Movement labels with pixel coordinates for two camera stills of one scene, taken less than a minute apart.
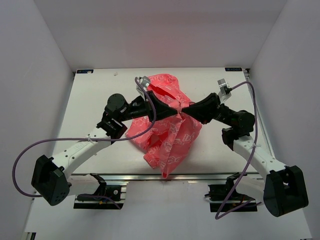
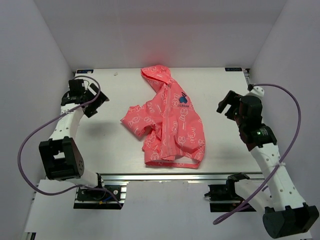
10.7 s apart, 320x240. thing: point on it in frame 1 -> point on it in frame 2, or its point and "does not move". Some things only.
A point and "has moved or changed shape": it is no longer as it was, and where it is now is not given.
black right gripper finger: x=206 y=102 -> x=231 y=98
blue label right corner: x=233 y=69 does not move
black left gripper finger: x=161 y=108 -> x=101 y=97
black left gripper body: x=144 y=108 -> x=89 y=95
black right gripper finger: x=197 y=114 -> x=232 y=113
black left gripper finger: x=166 y=113 -> x=90 y=110
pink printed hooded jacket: x=163 y=142 has moved or changed shape
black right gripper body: x=216 y=111 -> x=241 y=124
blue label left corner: x=85 y=71 does not move
